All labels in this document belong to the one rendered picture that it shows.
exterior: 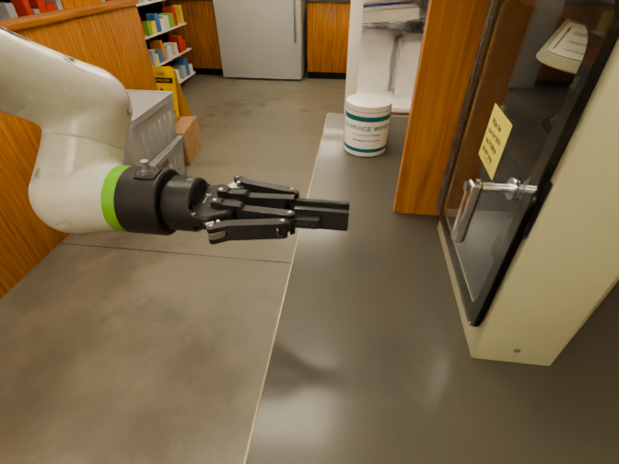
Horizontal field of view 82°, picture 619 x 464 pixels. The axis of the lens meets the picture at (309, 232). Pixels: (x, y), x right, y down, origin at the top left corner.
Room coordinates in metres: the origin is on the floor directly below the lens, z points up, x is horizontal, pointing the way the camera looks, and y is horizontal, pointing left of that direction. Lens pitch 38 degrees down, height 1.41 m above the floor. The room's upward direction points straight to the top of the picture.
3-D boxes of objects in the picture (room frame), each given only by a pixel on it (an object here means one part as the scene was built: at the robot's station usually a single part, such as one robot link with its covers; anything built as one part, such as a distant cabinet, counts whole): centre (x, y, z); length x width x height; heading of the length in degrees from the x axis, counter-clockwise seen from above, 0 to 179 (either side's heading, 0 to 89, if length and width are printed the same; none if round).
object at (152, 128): (2.31, 1.19, 0.49); 0.60 x 0.42 x 0.33; 173
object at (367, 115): (1.03, -0.17, 1.02); 0.13 x 0.13 x 0.15
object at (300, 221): (0.36, 0.01, 1.14); 0.05 x 0.03 x 0.01; 83
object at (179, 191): (0.40, 0.14, 1.14); 0.09 x 0.08 x 0.07; 83
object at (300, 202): (0.39, -0.02, 1.14); 0.07 x 0.01 x 0.03; 83
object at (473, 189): (0.36, -0.21, 1.17); 0.05 x 0.03 x 0.10; 83
